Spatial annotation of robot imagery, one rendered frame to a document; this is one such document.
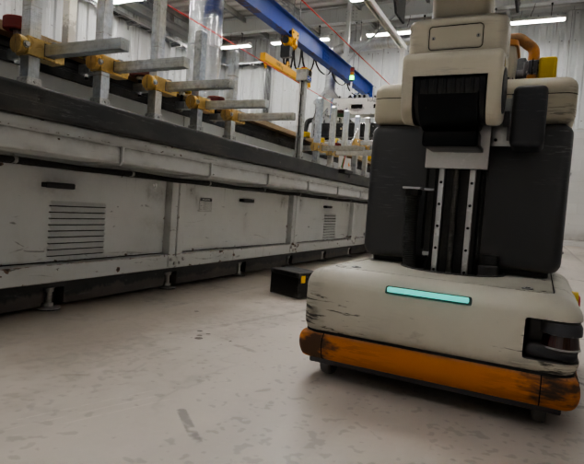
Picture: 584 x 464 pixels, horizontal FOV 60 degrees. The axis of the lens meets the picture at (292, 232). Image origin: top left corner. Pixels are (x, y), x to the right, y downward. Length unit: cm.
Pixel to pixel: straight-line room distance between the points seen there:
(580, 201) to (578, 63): 287
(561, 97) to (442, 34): 38
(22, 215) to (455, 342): 139
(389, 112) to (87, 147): 94
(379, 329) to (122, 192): 130
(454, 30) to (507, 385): 79
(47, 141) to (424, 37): 107
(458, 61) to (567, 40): 1143
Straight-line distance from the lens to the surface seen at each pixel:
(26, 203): 187
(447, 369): 119
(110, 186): 210
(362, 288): 121
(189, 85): 189
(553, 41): 1265
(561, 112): 149
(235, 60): 237
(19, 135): 158
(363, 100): 648
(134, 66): 172
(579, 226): 1207
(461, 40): 129
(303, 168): 295
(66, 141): 168
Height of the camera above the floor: 43
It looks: 3 degrees down
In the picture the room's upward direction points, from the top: 4 degrees clockwise
